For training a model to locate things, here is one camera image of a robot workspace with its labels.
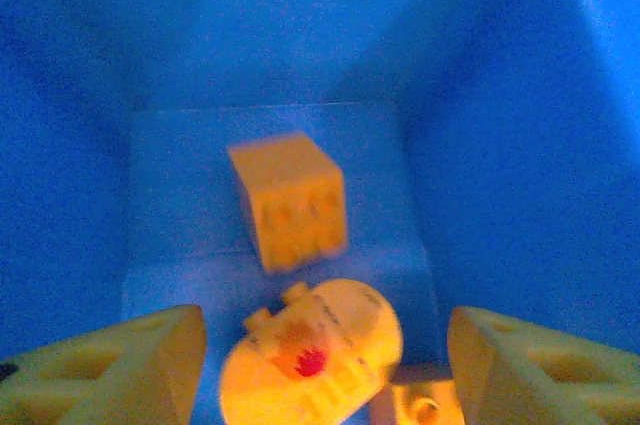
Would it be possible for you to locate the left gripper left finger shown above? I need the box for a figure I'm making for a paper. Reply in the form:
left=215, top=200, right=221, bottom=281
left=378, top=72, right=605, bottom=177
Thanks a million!
left=0, top=303, right=208, bottom=425

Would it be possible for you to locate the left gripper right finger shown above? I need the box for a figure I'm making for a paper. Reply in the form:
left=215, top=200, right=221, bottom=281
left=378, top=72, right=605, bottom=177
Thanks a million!
left=446, top=304, right=640, bottom=425

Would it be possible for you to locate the yellow lego brick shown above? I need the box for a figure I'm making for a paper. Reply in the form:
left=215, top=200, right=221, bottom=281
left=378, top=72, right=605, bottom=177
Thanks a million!
left=368, top=363, right=467, bottom=425
left=227, top=129, right=350, bottom=276

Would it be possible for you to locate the round yellow lego piece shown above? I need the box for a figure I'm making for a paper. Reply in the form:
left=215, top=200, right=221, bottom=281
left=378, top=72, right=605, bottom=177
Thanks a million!
left=218, top=277, right=404, bottom=425

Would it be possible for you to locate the blue three-compartment bin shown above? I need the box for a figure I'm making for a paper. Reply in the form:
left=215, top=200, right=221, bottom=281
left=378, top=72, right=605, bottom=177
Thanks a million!
left=0, top=0, right=640, bottom=425

